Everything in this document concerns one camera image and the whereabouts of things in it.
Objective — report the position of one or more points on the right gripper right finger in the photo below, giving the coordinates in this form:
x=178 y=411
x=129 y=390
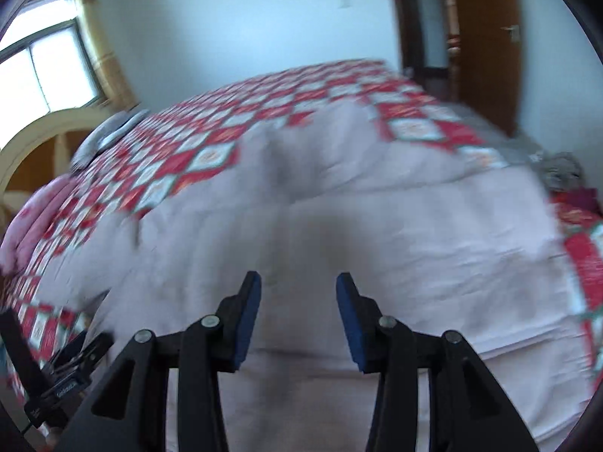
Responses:
x=468 y=409

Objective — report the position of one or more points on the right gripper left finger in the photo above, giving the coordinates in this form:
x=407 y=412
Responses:
x=127 y=409

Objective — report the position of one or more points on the pale pink puffer jacket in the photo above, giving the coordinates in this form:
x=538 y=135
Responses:
x=436 y=241

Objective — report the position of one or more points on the pink folded blanket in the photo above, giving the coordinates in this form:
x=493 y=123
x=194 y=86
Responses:
x=31 y=222

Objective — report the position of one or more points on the red checkered bed quilt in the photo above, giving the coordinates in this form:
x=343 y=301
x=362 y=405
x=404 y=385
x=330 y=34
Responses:
x=195 y=140

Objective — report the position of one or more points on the dark red cloth on floor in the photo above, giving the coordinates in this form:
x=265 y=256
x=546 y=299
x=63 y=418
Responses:
x=582 y=198

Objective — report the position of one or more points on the cream wooden headboard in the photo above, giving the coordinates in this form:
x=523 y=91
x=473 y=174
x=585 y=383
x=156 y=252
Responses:
x=42 y=151

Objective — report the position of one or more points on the grey cloth pile on floor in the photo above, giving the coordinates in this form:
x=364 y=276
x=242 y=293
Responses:
x=561 y=172

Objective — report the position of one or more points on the grey striped pillow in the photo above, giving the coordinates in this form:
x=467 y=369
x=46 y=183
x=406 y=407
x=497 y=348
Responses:
x=106 y=135

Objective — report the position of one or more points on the yellow curtain right of window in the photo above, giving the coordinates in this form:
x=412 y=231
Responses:
x=107 y=69

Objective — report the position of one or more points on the brown wooden door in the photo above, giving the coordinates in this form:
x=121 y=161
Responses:
x=490 y=64

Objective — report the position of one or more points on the window with grey frame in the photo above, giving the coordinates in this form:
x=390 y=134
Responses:
x=44 y=65

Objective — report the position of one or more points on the silver door handle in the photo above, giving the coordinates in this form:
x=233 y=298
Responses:
x=513 y=32

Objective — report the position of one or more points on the dark brown door frame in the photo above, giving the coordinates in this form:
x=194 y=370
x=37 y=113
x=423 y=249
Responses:
x=428 y=45

